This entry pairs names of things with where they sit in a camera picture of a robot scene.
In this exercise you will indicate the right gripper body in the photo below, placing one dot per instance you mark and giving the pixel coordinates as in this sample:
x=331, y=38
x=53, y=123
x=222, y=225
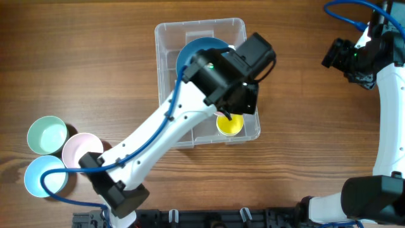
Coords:
x=331, y=55

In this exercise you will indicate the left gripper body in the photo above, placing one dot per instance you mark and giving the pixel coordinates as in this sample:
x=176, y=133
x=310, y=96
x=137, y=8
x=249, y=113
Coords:
x=236, y=103

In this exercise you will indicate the yellow cup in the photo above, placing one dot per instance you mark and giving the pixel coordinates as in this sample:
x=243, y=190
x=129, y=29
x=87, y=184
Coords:
x=230, y=127

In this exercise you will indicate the clear plastic storage container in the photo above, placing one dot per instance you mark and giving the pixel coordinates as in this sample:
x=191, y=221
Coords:
x=170, y=39

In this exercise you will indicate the pink bowl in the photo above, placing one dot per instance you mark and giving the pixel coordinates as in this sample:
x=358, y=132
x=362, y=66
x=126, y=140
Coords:
x=77, y=146

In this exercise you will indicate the green bowl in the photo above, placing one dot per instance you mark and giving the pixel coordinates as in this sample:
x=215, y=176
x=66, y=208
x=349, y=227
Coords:
x=47, y=135

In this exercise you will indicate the light blue bowl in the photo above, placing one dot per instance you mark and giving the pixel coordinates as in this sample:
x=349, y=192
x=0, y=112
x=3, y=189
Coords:
x=55, y=182

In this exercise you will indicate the pink cup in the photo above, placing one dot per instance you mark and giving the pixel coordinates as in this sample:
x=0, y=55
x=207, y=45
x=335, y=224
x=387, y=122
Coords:
x=219, y=114

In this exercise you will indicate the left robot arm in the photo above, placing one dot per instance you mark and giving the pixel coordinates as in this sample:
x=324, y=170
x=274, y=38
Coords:
x=215, y=80

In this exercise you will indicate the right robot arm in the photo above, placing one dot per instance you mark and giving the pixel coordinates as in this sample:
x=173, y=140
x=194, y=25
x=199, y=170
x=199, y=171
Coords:
x=376, y=60

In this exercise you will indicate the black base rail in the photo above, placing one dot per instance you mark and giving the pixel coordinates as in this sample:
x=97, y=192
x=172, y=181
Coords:
x=266, y=218

